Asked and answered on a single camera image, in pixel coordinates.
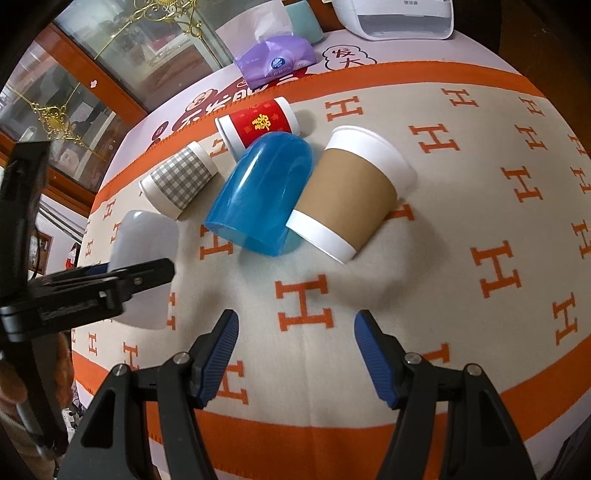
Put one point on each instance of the brown sleeve paper cup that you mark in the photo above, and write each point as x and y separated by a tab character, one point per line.
359	179

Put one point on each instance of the teal cup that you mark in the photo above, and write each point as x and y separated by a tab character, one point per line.
304	22

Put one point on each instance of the white plastic cup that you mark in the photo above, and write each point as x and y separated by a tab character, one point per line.
145	236

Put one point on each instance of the blue translucent plastic cup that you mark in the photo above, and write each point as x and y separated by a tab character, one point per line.
252	209

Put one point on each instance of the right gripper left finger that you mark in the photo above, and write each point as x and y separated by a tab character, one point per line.
112	441

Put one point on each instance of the white appliance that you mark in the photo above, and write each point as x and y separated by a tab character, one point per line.
379	20

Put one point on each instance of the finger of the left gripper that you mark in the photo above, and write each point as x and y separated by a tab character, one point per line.
143	276

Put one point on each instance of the orange beige H blanket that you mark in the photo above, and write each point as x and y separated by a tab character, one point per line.
487	261

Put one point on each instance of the grey plaid paper cup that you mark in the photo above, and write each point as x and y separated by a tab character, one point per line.
174	183

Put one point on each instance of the purple tissue pack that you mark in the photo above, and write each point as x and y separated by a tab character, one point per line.
261	40

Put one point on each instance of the red paper cup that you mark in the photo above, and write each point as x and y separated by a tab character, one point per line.
240	129

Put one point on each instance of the glass cabinet with orange frame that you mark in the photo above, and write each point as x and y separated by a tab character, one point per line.
85	73

